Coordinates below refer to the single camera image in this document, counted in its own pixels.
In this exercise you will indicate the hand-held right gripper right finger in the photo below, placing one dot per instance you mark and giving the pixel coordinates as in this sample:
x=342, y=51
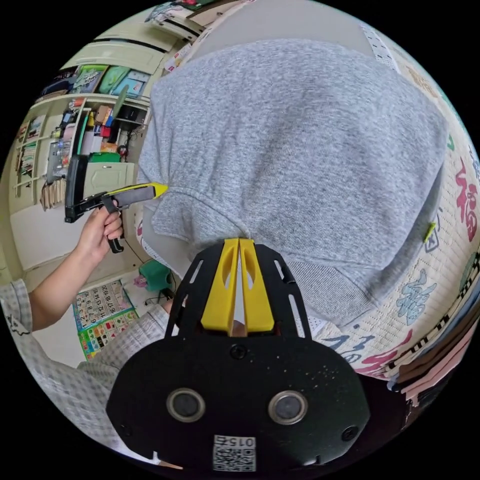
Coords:
x=257, y=300

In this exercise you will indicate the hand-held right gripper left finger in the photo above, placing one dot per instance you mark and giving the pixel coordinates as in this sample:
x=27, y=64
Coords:
x=221, y=296

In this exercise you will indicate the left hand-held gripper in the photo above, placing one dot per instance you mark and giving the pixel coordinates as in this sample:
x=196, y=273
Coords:
x=135, y=195

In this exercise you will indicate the gray long sleeve shirt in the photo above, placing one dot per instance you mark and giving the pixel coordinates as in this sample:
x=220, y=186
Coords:
x=292, y=157

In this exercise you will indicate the person's left forearm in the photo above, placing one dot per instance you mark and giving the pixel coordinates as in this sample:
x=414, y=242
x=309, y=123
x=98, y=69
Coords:
x=60, y=288

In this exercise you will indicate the person's left hand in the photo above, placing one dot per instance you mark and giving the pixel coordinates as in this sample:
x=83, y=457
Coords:
x=93, y=236

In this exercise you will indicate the green stool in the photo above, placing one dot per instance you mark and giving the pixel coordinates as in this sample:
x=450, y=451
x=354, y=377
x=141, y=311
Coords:
x=154, y=275

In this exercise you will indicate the open shelf with books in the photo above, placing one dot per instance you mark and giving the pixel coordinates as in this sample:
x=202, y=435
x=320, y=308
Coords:
x=71, y=123

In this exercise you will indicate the colourful printed floor mat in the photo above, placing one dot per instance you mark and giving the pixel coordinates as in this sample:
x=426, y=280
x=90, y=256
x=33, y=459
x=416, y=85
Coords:
x=103, y=318

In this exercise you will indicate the cream cupboard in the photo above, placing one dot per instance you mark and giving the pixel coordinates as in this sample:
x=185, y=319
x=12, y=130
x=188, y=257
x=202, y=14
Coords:
x=123, y=52

